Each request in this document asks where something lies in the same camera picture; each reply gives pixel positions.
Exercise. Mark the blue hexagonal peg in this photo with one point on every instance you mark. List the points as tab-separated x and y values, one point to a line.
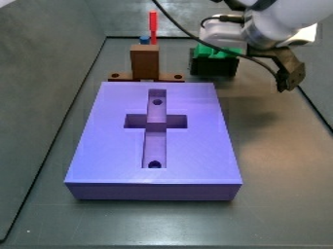
145	40

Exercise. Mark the brown T-shaped block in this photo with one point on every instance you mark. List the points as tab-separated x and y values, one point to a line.
145	58

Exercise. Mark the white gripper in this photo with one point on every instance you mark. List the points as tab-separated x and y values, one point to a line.
221	30

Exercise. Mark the red hexagonal peg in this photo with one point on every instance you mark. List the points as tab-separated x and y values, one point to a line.
153	24

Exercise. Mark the dark grey fixture block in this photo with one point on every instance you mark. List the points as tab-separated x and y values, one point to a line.
204	66

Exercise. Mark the green U-shaped block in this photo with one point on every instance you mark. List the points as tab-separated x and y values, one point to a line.
206	52

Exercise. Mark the purple board with cross slot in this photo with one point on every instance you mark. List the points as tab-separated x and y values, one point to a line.
154	145

